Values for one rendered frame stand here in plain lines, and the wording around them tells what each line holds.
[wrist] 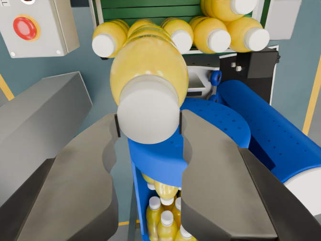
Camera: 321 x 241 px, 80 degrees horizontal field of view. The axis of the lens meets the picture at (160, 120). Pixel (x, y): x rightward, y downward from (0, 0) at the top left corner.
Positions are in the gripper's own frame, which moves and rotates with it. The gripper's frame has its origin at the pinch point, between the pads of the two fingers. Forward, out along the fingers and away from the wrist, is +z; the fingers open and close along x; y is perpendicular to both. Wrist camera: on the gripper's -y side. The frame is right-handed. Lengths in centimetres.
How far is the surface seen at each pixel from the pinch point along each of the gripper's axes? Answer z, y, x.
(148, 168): 17.0, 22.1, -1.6
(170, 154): 16.4, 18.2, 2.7
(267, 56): 37.2, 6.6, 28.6
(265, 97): 121, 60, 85
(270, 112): 71, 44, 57
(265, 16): 40.6, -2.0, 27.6
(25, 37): 26.6, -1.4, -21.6
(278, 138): 51, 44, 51
